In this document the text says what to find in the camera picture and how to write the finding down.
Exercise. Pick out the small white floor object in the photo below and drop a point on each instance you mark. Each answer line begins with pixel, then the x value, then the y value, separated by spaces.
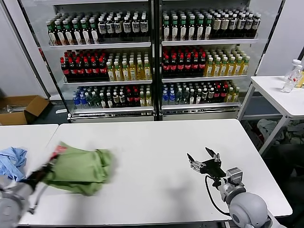
pixel 60 111

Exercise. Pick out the yellow drink bottle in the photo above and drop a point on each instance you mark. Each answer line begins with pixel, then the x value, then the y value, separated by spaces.
pixel 301 79

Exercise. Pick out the dark bottle beige label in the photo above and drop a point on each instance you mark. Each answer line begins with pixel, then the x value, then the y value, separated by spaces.
pixel 256 25
pixel 224 25
pixel 216 26
pixel 240 25
pixel 248 25
pixel 232 25

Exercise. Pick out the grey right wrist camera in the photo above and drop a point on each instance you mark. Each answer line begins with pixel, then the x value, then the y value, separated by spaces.
pixel 235 175

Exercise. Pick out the dark grey cloth pile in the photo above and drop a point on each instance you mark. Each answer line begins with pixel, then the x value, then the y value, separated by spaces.
pixel 295 133

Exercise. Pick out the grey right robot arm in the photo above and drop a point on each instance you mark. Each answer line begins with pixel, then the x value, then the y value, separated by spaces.
pixel 247 209

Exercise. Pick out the clear bottle red label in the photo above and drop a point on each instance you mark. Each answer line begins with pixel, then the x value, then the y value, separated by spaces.
pixel 291 78

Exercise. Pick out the white side table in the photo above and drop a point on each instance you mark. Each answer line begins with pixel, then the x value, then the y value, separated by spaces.
pixel 273 95

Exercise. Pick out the white drinks display cabinet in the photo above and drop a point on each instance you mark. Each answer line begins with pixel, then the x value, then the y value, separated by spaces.
pixel 40 28
pixel 268 35

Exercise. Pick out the brown cardboard box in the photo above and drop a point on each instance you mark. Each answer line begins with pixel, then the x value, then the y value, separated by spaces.
pixel 19 111

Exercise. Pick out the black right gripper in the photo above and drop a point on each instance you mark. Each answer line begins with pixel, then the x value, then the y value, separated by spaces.
pixel 212 168

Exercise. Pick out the small red-capped cola bottle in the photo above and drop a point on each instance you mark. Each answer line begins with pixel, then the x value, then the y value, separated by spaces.
pixel 223 94
pixel 217 94
pixel 135 98
pixel 129 98

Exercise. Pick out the small dark white-capped bottle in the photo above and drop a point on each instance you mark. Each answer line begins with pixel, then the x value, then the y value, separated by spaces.
pixel 192 97
pixel 198 96
pixel 116 101
pixel 109 101
pixel 211 95
pixel 205 96
pixel 122 100
pixel 102 101

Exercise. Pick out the grey white cloth pile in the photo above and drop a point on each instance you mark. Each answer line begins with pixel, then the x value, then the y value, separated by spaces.
pixel 268 128

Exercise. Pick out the dark bottle blue-white label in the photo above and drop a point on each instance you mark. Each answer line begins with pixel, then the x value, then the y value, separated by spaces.
pixel 126 27
pixel 110 27
pixel 102 28
pixel 135 27
pixel 144 26
pixel 118 27

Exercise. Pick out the white cabinet shelf board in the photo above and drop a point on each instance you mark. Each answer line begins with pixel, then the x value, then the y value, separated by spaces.
pixel 99 45
pixel 107 82
pixel 199 107
pixel 209 41
pixel 111 110
pixel 204 78

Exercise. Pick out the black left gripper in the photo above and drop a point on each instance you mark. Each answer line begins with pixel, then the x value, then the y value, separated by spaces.
pixel 38 174

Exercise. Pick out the light green shirt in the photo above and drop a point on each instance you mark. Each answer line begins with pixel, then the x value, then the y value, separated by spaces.
pixel 78 171

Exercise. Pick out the green-capped dark tea bottle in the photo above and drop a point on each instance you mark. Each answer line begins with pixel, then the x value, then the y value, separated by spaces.
pixel 167 29
pixel 69 35
pixel 175 29
pixel 208 29
pixel 77 35
pixel 85 34
pixel 192 29
pixel 52 35
pixel 60 35
pixel 183 29
pixel 94 34
pixel 200 29

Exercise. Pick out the small blue drink bottle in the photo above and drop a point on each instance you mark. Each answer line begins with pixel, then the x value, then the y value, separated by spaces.
pixel 165 97
pixel 76 99
pixel 172 97
pixel 82 99

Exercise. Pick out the small clear water bottle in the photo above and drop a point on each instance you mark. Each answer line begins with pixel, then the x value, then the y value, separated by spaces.
pixel 95 100
pixel 89 100
pixel 186 97
pixel 179 97

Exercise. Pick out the light blue cloth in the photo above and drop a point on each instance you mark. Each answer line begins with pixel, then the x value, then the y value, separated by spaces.
pixel 12 161

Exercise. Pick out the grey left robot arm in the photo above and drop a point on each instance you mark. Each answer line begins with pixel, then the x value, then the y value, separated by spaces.
pixel 9 204

